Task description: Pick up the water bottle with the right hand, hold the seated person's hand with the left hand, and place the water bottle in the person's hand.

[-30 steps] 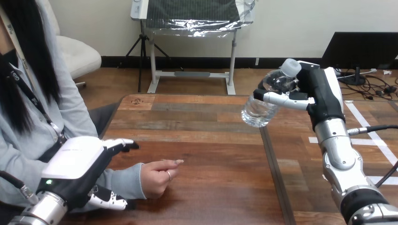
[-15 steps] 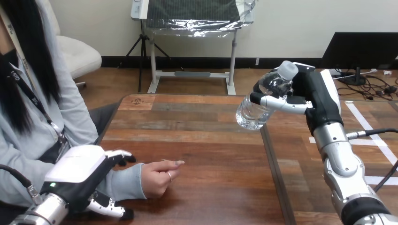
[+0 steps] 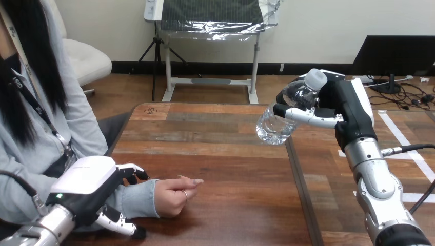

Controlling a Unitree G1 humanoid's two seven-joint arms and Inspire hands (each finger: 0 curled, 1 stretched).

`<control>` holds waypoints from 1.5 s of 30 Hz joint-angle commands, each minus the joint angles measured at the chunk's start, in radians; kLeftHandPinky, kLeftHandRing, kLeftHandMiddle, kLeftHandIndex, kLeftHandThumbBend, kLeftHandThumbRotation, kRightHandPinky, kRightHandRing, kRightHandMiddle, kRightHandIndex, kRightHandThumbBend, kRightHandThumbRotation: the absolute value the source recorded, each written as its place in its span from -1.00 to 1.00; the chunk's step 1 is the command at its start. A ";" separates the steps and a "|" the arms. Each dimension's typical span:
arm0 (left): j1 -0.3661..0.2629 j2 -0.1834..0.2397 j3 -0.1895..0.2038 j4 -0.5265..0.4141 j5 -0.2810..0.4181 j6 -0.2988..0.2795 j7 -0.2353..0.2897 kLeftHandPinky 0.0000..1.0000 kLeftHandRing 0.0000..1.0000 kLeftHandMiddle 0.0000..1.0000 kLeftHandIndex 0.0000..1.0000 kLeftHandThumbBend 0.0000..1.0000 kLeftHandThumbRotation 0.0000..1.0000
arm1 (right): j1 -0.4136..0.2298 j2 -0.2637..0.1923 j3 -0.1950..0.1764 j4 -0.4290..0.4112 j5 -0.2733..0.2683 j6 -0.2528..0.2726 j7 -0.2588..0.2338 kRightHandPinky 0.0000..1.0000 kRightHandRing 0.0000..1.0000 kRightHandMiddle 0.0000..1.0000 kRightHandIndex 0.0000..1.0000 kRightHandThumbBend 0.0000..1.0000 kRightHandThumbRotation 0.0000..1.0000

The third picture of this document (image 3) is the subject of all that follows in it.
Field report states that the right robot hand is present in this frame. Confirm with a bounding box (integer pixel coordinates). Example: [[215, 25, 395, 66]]
[[272, 69, 378, 152]]

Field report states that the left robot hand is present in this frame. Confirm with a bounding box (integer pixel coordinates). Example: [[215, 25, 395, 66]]
[[45, 155, 150, 240]]

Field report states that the person's hand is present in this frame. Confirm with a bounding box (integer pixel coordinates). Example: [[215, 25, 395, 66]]
[[153, 175, 205, 219]]

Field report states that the clear water bottle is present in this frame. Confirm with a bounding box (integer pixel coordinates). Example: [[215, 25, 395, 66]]
[[255, 68, 329, 146]]

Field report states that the person's forearm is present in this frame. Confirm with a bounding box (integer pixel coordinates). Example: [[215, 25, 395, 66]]
[[102, 179, 161, 221]]

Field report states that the person's body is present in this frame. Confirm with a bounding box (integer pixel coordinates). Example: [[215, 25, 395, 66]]
[[0, 0, 131, 238]]

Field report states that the dark screen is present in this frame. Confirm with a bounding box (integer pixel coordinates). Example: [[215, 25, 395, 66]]
[[350, 35, 435, 95]]

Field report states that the white cushioned chair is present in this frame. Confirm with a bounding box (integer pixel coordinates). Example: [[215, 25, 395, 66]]
[[46, 0, 113, 95]]

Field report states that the white desk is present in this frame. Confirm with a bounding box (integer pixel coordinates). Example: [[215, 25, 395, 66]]
[[144, 0, 280, 105]]

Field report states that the black tripod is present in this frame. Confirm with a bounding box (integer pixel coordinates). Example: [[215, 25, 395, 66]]
[[137, 22, 188, 102]]

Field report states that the foil sheet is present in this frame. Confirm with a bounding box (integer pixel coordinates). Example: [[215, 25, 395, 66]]
[[160, 0, 283, 42]]

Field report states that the tangle of cables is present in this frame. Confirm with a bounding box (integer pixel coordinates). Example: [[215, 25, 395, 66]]
[[368, 75, 435, 111]]

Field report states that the black cable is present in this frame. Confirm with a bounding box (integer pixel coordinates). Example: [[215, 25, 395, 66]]
[[380, 143, 435, 216], [0, 170, 49, 218]]

